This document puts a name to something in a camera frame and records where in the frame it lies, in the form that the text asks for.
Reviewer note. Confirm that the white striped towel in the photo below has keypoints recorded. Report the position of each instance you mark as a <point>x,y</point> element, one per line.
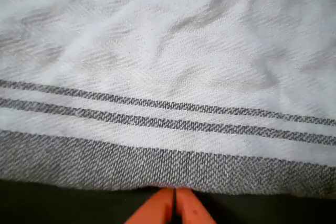
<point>168,51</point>

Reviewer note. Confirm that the black desk mat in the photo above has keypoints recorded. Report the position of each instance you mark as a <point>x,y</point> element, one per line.
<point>52,205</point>

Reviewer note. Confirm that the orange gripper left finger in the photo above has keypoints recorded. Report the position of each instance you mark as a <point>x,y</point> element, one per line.
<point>155,208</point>

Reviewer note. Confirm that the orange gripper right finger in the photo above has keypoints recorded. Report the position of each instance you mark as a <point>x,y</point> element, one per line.
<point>191,208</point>

